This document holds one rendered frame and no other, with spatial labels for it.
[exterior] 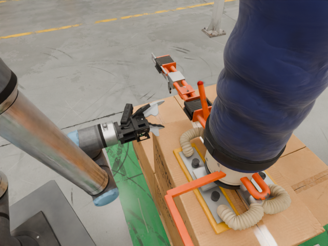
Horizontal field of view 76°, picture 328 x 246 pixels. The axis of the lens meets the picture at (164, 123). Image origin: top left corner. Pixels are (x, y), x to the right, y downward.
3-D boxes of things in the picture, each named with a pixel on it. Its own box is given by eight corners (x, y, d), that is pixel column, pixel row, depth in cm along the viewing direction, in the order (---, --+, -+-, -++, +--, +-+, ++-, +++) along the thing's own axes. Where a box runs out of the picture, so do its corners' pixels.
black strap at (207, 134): (298, 155, 60) (305, 147, 57) (229, 184, 54) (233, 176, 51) (248, 104, 74) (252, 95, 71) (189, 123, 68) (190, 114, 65)
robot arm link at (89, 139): (71, 144, 80) (62, 127, 73) (104, 134, 84) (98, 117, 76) (74, 164, 75) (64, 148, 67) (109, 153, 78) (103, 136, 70)
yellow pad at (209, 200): (242, 223, 69) (247, 217, 65) (216, 235, 66) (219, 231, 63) (194, 144, 90) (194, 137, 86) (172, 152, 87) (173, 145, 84)
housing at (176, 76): (185, 86, 101) (186, 78, 97) (172, 89, 99) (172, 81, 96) (179, 77, 105) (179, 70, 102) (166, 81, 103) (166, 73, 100)
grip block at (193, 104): (212, 116, 87) (215, 106, 83) (191, 123, 85) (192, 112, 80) (202, 103, 92) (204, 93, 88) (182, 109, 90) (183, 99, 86)
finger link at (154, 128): (164, 139, 88) (147, 136, 82) (159, 129, 91) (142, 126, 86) (169, 134, 86) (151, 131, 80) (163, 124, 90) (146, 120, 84)
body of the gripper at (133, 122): (152, 138, 81) (121, 148, 78) (145, 122, 86) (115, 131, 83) (151, 124, 75) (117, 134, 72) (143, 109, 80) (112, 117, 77)
